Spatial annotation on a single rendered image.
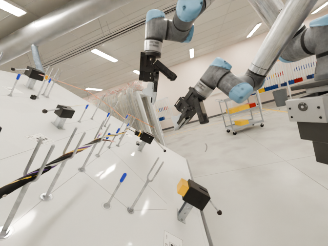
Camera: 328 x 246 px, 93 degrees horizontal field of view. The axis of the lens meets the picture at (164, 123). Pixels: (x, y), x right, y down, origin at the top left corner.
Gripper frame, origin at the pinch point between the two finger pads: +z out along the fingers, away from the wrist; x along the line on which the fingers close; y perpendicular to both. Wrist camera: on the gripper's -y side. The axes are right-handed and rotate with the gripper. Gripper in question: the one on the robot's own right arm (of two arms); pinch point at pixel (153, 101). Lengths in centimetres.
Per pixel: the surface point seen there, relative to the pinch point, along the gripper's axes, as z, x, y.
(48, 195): 14, 43, 22
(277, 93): -32, -459, -519
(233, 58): -189, -701, -452
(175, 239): 27, 43, -3
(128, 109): 14, -69, 15
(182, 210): 25.9, 35.3, -6.7
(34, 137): 9.8, 26.1, 33.3
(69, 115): 5.8, 14.1, 29.6
